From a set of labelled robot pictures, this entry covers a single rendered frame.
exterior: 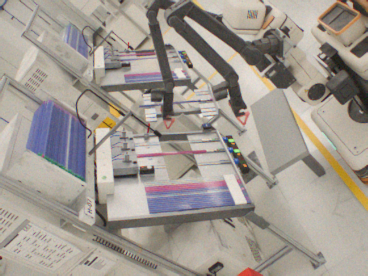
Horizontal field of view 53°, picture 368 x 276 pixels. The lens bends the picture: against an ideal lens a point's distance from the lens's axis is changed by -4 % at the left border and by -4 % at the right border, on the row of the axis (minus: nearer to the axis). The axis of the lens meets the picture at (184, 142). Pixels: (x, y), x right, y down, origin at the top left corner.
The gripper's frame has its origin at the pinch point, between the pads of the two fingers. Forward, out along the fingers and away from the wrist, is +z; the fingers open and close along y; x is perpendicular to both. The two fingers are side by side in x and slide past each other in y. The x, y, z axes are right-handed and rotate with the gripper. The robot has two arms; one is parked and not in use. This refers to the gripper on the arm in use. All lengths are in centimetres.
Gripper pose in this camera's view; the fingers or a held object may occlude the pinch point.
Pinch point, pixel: (166, 123)
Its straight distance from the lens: 219.4
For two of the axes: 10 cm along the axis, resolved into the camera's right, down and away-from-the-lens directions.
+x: 9.8, -0.4, 2.0
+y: 1.9, 5.7, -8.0
